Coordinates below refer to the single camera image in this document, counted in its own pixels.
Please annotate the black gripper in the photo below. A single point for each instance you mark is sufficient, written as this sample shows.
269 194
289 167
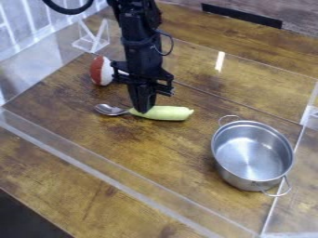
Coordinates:
141 72

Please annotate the red white toy mushroom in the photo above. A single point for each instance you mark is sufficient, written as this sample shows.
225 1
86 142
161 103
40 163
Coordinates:
100 71

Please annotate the green handled metal spoon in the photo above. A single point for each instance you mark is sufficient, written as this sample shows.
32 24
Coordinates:
163 113

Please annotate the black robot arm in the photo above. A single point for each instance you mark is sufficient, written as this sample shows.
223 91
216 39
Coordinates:
137 18

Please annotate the stainless steel pot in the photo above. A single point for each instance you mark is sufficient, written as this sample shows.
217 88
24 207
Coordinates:
253 156

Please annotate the black strip on table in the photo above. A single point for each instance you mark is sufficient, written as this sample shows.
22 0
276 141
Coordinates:
239 15

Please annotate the clear acrylic enclosure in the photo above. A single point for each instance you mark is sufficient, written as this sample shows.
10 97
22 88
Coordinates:
122 177

